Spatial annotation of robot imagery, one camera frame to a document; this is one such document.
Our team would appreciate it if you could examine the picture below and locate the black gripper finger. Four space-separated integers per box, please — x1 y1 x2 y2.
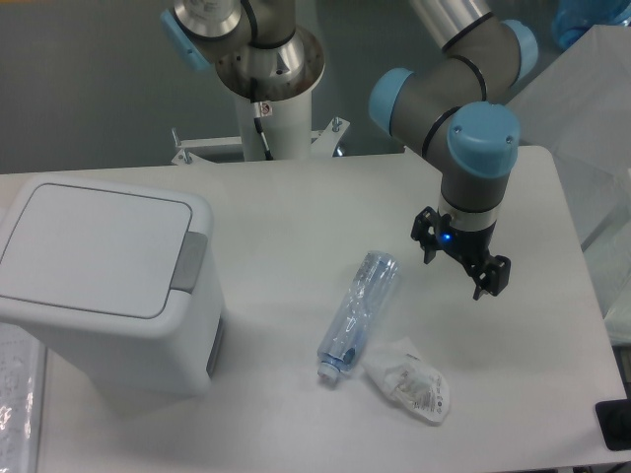
463 253 511 301
410 207 441 264

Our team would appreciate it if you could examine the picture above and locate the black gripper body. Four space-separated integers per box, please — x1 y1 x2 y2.
436 216 496 268

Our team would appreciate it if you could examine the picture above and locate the white push-lid trash can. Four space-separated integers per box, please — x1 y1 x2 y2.
1 174 225 396

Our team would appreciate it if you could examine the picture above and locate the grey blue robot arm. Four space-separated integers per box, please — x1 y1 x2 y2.
161 1 538 296

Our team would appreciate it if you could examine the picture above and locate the crushed clear plastic bottle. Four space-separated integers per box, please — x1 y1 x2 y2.
316 250 398 387

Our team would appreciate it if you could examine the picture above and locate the crumpled clear plastic wrapper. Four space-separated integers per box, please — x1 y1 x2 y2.
361 337 451 426

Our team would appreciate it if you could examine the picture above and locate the translucent plastic storage box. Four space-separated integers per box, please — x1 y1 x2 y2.
509 26 630 346

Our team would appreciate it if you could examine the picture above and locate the black device at edge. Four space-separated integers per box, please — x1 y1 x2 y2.
596 399 630 451

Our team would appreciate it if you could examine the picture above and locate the blue water jug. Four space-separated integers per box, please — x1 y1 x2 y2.
551 0 630 50

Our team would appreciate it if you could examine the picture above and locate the clear plastic sheet document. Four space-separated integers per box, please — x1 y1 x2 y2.
1 323 46 472

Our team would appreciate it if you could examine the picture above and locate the white pedestal base bracket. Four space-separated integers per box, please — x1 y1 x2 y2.
171 116 351 166

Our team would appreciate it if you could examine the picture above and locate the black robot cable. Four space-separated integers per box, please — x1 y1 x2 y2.
249 76 275 162

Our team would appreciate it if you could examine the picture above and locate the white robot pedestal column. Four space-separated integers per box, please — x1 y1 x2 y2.
233 92 312 162

